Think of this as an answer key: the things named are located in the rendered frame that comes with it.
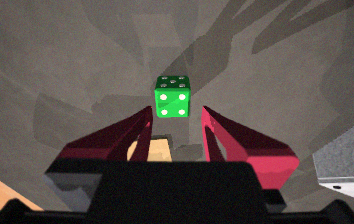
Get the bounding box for green dice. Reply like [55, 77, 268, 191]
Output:
[155, 76, 191, 117]

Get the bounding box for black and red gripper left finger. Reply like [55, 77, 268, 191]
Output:
[55, 106, 153, 161]

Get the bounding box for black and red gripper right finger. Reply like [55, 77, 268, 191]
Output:
[201, 106, 300, 191]

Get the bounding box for tan flat mat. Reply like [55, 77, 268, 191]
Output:
[127, 137, 172, 161]

